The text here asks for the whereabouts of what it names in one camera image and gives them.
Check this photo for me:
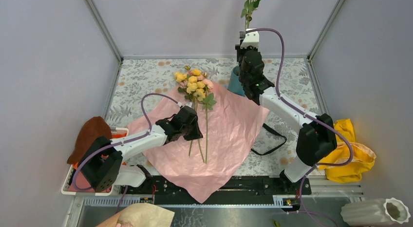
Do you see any peach rose stem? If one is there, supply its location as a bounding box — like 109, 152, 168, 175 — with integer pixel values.
202, 79, 216, 164

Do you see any yellow rose stem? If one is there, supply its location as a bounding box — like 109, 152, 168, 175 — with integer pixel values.
173, 66, 207, 162

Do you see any pink tissue paper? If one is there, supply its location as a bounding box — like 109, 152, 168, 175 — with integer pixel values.
127, 83, 268, 203

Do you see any black ribbon gold lettering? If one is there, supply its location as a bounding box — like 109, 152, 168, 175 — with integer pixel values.
250, 123, 287, 156

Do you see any white rose stem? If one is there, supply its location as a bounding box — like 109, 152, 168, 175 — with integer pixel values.
241, 0, 262, 30

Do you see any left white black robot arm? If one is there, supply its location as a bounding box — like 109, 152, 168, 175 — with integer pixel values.
72, 106, 203, 193

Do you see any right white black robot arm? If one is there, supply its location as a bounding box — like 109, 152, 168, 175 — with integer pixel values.
235, 45, 337, 194

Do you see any teal ceramic vase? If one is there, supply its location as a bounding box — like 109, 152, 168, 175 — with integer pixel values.
227, 66, 245, 97

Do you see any white ribbed vase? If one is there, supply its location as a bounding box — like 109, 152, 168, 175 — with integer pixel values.
340, 198, 411, 227

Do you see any floral patterned table mat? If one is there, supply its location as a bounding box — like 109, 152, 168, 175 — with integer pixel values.
106, 57, 322, 176

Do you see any brown cloth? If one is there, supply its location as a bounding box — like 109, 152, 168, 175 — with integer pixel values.
67, 116, 112, 164

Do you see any white plastic basket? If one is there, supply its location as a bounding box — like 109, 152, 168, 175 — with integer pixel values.
61, 127, 130, 197

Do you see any brown paper bag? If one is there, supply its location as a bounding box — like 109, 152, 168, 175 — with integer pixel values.
97, 203, 175, 227

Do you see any orange cloth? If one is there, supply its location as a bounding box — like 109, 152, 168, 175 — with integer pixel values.
72, 132, 128, 170

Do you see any pink cloth in basket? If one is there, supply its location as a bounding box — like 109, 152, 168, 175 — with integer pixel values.
67, 173, 94, 192

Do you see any yellow cloth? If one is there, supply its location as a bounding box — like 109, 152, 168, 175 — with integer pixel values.
318, 119, 376, 184

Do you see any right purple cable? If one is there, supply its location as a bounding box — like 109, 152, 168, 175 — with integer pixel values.
245, 28, 355, 227

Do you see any purple cable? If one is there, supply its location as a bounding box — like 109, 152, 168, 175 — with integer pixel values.
71, 93, 185, 213
245, 28, 355, 227

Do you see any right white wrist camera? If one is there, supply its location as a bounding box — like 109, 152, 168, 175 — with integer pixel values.
240, 31, 260, 49

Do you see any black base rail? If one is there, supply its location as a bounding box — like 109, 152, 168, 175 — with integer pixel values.
121, 175, 312, 205

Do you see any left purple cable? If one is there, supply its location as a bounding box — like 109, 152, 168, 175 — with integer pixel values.
71, 93, 185, 213

